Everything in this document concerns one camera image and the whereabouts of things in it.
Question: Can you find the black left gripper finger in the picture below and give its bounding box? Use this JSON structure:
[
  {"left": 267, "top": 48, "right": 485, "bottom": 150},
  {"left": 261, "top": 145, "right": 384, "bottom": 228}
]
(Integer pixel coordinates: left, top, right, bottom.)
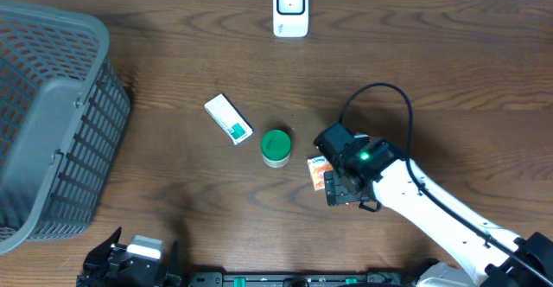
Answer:
[
  {"left": 85, "top": 227, "right": 122, "bottom": 264},
  {"left": 168, "top": 241, "right": 182, "bottom": 278}
]

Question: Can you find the orange juice carton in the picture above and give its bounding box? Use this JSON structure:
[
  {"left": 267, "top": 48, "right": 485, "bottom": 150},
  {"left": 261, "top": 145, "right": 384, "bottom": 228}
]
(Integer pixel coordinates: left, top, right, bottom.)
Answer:
[{"left": 307, "top": 156, "right": 333, "bottom": 191}]

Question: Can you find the green lidded jar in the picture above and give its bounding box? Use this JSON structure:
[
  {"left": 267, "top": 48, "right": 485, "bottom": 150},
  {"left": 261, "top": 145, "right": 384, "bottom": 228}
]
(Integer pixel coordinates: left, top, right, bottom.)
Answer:
[{"left": 260, "top": 129, "right": 292, "bottom": 169}]

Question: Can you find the white green medicine box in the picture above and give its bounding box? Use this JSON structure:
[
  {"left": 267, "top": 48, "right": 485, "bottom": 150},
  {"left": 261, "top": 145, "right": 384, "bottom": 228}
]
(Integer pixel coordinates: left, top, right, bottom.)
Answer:
[{"left": 204, "top": 93, "right": 254, "bottom": 145}]

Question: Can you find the red Top candy bar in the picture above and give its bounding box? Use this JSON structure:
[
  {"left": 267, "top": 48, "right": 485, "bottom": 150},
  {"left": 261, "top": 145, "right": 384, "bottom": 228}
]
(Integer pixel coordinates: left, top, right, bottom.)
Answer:
[{"left": 354, "top": 133, "right": 372, "bottom": 142}]

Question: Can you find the white barcode scanner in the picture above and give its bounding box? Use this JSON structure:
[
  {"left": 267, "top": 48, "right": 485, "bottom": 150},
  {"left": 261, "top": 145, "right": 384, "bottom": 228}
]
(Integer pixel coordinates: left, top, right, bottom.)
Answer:
[{"left": 273, "top": 0, "right": 309, "bottom": 38}]

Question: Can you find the grey plastic basket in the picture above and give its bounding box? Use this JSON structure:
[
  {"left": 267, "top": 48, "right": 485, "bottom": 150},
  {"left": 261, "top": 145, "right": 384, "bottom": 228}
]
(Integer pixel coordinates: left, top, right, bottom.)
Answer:
[{"left": 1, "top": 0, "right": 130, "bottom": 252}]

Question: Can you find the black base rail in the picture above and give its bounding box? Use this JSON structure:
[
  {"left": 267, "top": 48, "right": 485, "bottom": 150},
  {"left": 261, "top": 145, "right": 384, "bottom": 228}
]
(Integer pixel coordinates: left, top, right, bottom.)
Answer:
[{"left": 184, "top": 271, "right": 416, "bottom": 287}]

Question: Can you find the black right camera cable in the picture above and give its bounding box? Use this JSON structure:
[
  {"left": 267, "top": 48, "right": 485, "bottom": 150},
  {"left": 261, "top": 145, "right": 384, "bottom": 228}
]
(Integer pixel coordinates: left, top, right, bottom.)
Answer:
[{"left": 337, "top": 82, "right": 553, "bottom": 286}]

